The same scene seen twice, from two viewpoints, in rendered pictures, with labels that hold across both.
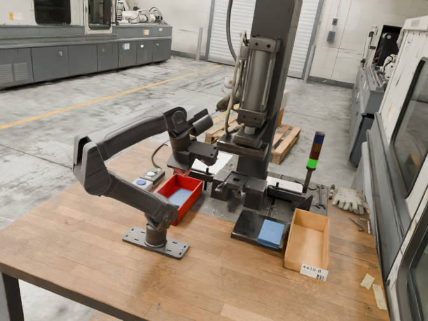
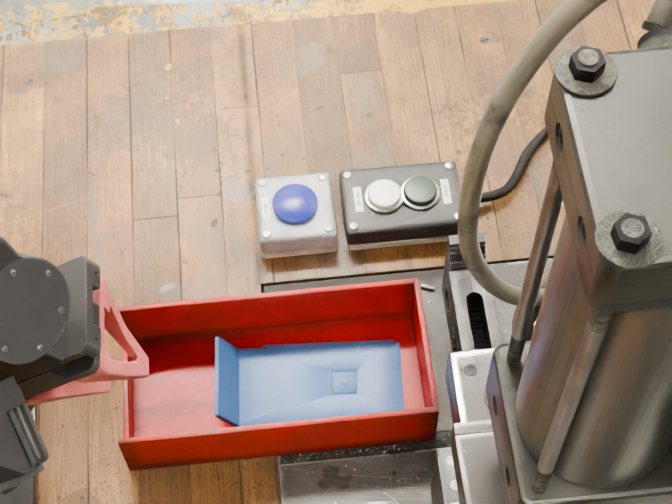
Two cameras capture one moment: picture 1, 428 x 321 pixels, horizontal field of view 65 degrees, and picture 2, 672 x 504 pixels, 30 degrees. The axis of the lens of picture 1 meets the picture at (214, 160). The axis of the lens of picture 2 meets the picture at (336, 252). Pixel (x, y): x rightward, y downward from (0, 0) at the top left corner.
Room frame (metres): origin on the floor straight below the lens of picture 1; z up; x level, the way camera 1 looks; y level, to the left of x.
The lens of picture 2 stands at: (0.97, -0.30, 1.86)
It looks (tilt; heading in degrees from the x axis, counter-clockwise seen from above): 60 degrees down; 71
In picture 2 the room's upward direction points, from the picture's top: 2 degrees counter-clockwise
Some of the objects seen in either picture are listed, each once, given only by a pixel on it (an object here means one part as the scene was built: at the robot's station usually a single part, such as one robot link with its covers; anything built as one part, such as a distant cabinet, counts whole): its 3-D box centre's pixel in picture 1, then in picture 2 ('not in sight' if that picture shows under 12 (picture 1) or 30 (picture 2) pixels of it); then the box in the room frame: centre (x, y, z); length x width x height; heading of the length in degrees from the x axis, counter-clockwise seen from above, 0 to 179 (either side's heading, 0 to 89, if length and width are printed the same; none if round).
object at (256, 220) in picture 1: (260, 229); not in sight; (0.97, -0.19, 0.91); 0.17 x 0.16 x 0.02; 75
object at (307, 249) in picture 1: (308, 241); not in sight; (0.91, -0.34, 0.93); 0.25 x 0.13 x 0.08; 165
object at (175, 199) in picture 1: (179, 196); (309, 378); (1.09, 0.11, 0.92); 0.15 x 0.07 x 0.03; 162
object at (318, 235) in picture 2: (141, 189); (296, 222); (1.14, 0.27, 0.90); 0.07 x 0.07 x 0.06; 75
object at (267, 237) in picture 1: (271, 231); not in sight; (0.93, -0.22, 0.93); 0.15 x 0.07 x 0.03; 164
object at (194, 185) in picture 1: (175, 197); (275, 373); (1.07, 0.12, 0.93); 0.25 x 0.12 x 0.06; 165
